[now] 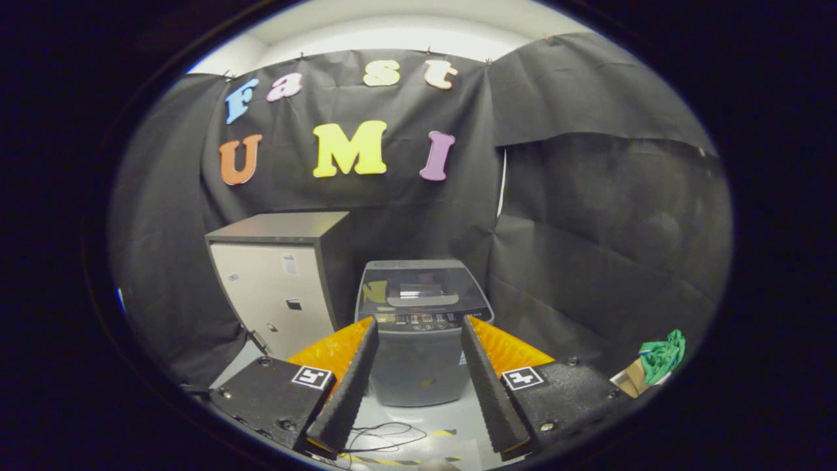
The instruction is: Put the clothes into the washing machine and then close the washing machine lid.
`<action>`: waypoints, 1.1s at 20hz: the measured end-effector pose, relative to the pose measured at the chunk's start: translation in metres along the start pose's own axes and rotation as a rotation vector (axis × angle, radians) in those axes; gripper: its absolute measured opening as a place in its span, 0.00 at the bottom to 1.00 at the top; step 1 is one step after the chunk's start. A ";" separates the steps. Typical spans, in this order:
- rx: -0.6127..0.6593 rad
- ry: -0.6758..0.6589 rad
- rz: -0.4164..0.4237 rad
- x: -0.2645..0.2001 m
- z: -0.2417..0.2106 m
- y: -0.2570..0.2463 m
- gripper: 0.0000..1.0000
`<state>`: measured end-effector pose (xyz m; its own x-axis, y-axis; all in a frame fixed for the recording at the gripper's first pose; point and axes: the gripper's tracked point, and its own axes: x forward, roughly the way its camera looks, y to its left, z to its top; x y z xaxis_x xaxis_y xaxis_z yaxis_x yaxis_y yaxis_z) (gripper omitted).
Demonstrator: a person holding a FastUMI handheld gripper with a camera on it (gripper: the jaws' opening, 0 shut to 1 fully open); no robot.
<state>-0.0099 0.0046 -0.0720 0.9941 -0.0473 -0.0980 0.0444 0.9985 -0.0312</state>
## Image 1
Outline thin black floor cables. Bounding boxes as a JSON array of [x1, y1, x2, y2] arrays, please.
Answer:
[[324, 422, 429, 468]]

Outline cardboard box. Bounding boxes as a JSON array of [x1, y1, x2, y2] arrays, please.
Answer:
[[610, 358, 671, 398]]

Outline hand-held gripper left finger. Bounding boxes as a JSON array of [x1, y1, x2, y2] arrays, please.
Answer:
[[209, 317, 380, 459]]

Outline green cloth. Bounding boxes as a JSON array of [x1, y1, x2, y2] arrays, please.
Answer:
[[639, 329, 687, 385]]

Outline white cabinet with dark top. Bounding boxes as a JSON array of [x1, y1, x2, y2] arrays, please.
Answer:
[[204, 211, 357, 360]]

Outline grey washing machine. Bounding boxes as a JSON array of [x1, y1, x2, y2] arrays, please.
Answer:
[[355, 260, 494, 408]]

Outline black backdrop cloth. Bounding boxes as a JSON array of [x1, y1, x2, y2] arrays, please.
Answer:
[[108, 33, 733, 387]]

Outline dark washing machine lid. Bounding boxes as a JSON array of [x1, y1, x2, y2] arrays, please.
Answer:
[[358, 260, 491, 316]]

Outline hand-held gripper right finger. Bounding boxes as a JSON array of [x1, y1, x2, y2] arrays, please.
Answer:
[[460, 315, 632, 462]]

